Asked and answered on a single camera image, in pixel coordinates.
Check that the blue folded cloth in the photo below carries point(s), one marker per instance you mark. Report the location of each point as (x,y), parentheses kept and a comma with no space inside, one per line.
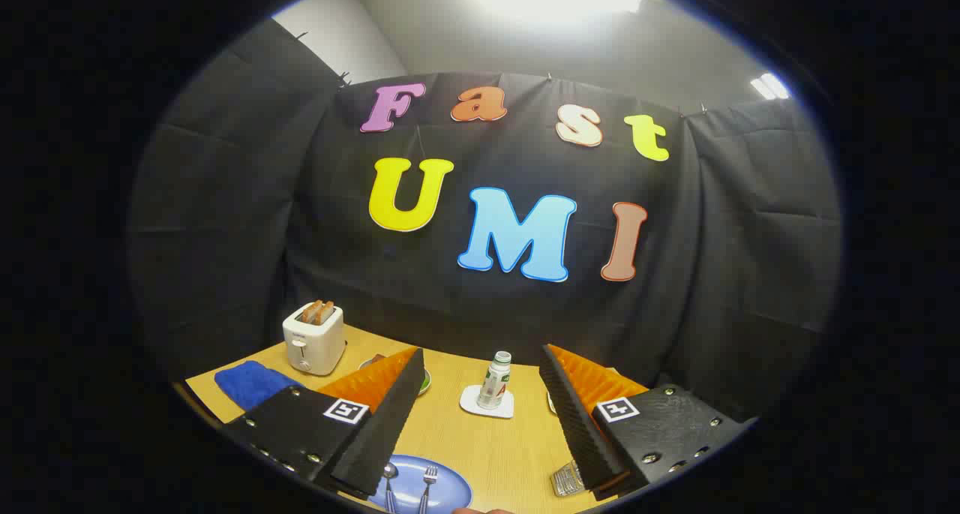
(251,385)

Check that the blue round plate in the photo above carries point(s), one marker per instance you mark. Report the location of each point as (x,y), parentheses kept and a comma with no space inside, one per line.
(450,491)

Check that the white oval food plate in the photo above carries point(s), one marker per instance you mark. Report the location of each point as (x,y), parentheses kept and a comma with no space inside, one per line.
(425,383)

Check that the white toaster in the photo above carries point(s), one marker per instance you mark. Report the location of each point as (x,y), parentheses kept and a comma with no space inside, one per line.
(315,345)

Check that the small ceiling light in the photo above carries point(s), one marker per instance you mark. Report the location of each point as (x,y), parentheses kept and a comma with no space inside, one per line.
(770,86)

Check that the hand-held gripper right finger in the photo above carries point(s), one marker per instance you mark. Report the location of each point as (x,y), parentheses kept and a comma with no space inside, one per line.
(577,424)

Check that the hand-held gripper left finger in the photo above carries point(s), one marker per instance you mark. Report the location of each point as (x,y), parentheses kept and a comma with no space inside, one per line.
(382,431)

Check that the white coaster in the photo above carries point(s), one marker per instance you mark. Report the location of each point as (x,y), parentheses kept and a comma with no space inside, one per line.
(469,401)

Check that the toast slice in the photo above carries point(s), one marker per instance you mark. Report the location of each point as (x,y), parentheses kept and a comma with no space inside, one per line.
(310,313)
(327,313)

